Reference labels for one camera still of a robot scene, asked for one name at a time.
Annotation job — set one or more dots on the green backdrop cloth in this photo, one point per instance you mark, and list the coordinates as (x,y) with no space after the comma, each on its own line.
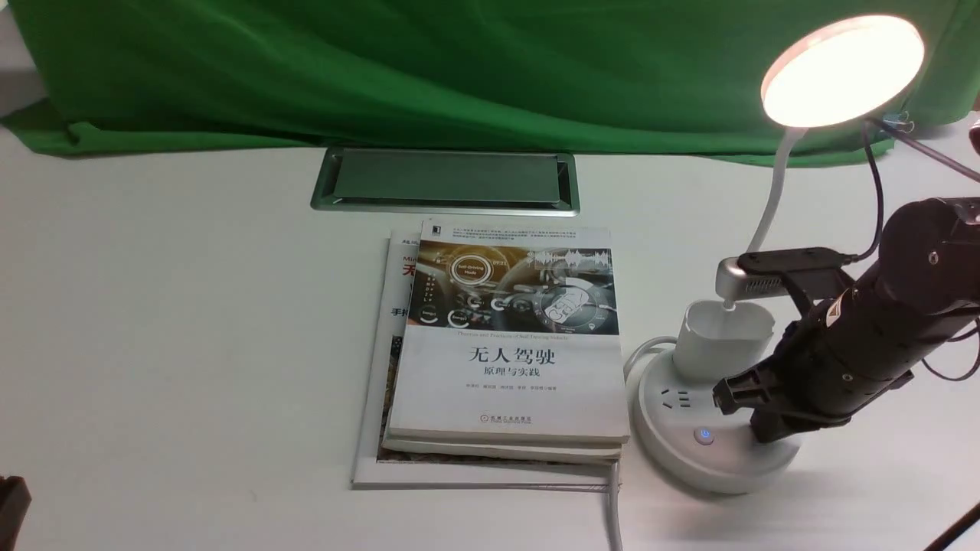
(613,77)

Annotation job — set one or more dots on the thin white bottom book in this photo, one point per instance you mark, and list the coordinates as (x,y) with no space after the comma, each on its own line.
(378,469)

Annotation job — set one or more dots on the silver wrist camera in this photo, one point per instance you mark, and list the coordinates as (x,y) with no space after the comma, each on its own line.
(757,275)

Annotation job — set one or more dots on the middle book under textbook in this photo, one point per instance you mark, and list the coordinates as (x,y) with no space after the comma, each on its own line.
(421,450)

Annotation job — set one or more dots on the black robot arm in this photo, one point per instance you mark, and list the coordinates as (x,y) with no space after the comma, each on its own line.
(925,279)

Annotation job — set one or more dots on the dark object at left edge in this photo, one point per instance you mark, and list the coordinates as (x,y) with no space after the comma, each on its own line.
(15,501)

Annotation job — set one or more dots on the silver desk cable hatch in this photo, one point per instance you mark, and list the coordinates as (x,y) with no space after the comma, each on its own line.
(447,182)

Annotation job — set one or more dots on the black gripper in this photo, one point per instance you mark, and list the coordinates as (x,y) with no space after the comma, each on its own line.
(820,376)

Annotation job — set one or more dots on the white desk lamp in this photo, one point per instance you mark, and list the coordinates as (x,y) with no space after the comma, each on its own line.
(683,412)

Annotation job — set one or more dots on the white self-driving textbook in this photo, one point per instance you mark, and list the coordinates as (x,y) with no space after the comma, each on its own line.
(512,336)

